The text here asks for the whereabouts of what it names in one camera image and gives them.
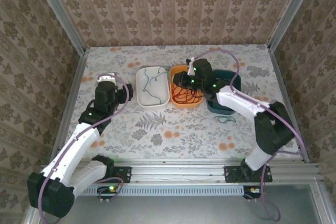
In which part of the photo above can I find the grey slotted cable duct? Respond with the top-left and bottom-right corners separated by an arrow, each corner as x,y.
77,184 -> 247,197

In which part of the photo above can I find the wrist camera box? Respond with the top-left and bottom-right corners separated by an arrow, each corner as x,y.
100,72 -> 117,82
186,59 -> 195,76

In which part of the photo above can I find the aluminium side rail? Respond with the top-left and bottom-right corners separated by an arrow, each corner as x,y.
267,47 -> 310,163
49,49 -> 90,166

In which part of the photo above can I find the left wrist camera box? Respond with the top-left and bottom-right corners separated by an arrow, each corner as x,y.
100,72 -> 117,82

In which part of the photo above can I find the grey metal sheet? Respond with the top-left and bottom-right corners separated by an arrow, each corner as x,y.
25,184 -> 336,224

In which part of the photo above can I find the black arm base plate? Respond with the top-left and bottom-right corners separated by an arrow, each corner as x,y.
85,165 -> 132,184
224,165 -> 273,183

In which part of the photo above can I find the white plastic bin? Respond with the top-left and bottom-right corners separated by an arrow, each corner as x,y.
135,66 -> 170,109

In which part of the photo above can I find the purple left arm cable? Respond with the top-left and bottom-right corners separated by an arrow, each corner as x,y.
38,72 -> 132,222

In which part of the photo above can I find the floral tablecloth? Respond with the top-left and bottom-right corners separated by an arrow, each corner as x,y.
54,44 -> 307,161

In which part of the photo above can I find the green cable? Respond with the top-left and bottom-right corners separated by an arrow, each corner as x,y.
141,67 -> 165,104
213,114 -> 237,124

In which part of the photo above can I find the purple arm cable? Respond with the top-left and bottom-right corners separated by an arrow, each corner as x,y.
38,72 -> 132,222
194,49 -> 306,222

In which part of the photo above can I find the red cable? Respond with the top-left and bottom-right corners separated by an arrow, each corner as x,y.
172,86 -> 203,104

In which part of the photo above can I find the small controller board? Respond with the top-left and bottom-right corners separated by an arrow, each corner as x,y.
243,185 -> 265,200
96,185 -> 119,200

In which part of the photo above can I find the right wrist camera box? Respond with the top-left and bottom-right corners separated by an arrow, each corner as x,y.
186,59 -> 195,76

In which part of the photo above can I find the aluminium frame post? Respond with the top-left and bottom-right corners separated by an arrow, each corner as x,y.
267,0 -> 321,51
29,0 -> 87,54

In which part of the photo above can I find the dark green plastic bin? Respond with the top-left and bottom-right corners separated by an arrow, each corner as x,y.
206,69 -> 242,116

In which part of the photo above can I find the orange plastic bin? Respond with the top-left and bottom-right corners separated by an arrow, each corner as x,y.
169,63 -> 204,109

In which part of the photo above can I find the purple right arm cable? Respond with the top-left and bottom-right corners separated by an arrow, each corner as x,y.
194,49 -> 306,222

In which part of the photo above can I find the aluminium front rail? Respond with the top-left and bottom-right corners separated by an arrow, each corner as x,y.
38,158 -> 323,184

